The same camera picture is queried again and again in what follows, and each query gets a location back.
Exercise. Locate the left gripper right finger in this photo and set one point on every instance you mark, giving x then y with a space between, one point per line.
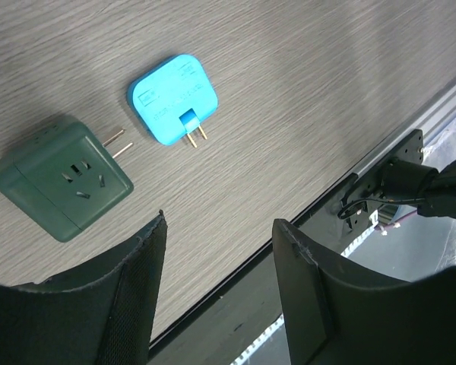
339 312

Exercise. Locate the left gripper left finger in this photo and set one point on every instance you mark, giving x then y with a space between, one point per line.
99 312

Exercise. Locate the blue plug adapter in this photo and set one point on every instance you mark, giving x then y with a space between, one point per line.
173 99

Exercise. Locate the dark green cube plug adapter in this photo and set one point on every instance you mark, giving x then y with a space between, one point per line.
63 178

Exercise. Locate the aluminium front rail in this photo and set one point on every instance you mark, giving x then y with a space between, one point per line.
430 119

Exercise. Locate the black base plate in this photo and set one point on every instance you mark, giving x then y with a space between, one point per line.
233 321

